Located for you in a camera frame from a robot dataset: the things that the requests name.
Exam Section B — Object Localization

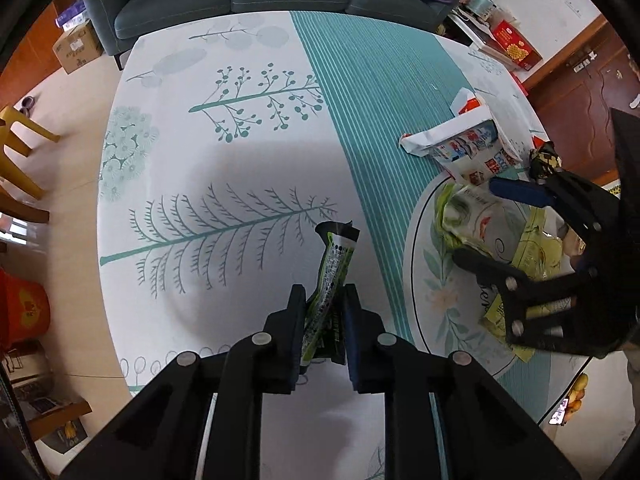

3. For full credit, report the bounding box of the brown wooden cabinet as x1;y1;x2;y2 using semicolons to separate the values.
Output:
528;23;639;184

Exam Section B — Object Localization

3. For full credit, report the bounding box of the yellow plastic chair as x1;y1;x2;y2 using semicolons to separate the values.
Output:
0;105;61;224

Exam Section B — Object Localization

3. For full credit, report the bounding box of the red bucket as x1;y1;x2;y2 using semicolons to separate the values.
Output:
0;270;51;353

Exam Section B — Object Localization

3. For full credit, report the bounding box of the cardboard box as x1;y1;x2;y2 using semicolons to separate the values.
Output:
52;21;104;74

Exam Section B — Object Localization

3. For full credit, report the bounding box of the small red white wrapper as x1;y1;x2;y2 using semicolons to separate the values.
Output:
449;87;489;118

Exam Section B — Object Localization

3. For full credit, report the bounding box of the yellow-green snack bag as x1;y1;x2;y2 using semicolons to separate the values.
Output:
480;207;565;363

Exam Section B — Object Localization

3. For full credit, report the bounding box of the black gold wrapper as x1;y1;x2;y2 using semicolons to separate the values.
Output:
528;141;562;182

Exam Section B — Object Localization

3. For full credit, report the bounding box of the red gift box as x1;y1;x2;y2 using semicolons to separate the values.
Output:
491;20;542;70

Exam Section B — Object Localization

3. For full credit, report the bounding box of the white green snack wrapper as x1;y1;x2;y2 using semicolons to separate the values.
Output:
433;182;529;262

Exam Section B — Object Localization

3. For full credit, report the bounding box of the glass turntable plate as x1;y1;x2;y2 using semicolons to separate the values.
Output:
402;172;550;378

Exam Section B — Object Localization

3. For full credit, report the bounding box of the white blue red wrapper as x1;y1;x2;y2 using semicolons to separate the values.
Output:
399;118;521;185

